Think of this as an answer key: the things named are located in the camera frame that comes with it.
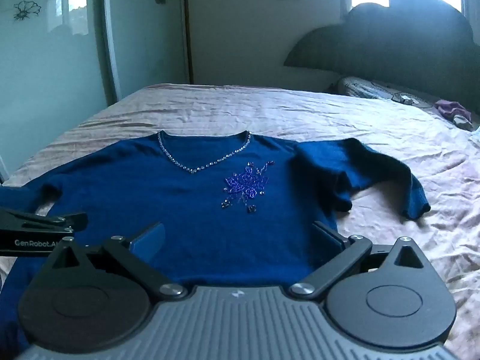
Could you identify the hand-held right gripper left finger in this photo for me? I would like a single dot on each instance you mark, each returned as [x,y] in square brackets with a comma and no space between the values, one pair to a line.
[149,240]

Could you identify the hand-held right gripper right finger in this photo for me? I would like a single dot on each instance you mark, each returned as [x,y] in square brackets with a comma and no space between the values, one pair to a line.
[327,237]

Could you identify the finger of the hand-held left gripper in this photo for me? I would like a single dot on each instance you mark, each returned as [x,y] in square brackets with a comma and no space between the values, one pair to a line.
[45,220]

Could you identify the blue beaded sweater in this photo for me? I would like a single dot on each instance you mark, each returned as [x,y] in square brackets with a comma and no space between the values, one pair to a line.
[195,202]

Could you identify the pink bed sheet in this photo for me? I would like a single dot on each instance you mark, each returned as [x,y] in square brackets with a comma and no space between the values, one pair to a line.
[262,112]

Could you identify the patterned pillow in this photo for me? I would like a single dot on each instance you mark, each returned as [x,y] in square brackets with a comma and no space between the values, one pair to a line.
[369,89]

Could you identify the glass wardrobe with flower decals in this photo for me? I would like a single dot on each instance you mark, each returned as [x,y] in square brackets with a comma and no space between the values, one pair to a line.
[56,63]

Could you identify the small grey thing on pillow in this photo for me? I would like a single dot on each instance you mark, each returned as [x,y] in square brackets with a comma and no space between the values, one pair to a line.
[405,99]

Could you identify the purple cloth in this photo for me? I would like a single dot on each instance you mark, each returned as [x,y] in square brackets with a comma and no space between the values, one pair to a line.
[452,109]

